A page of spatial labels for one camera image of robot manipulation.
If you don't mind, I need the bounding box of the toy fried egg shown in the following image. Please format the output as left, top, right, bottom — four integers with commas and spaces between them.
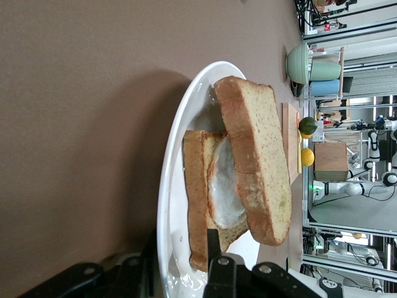
207, 135, 248, 230

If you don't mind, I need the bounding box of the white wire cup rack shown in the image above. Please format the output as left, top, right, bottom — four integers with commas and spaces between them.
305, 46, 346, 101

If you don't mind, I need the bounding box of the white round plate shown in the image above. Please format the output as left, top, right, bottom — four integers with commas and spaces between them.
156, 60, 262, 298

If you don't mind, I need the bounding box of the wooden box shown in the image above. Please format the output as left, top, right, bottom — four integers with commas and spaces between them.
313, 142, 349, 183

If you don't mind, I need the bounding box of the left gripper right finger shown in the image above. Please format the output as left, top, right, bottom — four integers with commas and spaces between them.
203, 228, 322, 298

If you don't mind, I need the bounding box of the aluminium cell frame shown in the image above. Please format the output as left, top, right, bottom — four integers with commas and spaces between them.
300, 17, 397, 280

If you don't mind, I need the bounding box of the toast bread slice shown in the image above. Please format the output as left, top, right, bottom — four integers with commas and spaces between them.
213, 76, 293, 248
182, 129, 249, 273

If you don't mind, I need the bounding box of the yellow plastic fork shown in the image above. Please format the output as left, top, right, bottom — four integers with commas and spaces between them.
297, 129, 303, 174

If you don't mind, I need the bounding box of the pale green cup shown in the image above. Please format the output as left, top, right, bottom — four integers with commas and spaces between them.
308, 60, 342, 81

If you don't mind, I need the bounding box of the wooden cutting board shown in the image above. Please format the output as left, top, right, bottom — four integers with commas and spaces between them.
281, 102, 301, 184

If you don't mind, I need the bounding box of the pale green bowl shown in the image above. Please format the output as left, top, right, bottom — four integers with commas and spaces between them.
285, 42, 310, 84

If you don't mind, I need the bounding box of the white humanoid robot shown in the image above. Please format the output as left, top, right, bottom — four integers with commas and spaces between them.
362, 116, 397, 187

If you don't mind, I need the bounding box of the green avocado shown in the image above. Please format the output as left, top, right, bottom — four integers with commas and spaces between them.
298, 116, 319, 135

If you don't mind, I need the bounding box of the light blue cup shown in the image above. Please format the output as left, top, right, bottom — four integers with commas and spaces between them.
309, 79, 341, 97

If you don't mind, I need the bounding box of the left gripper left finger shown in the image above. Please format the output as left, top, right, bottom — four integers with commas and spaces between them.
17, 229, 159, 298

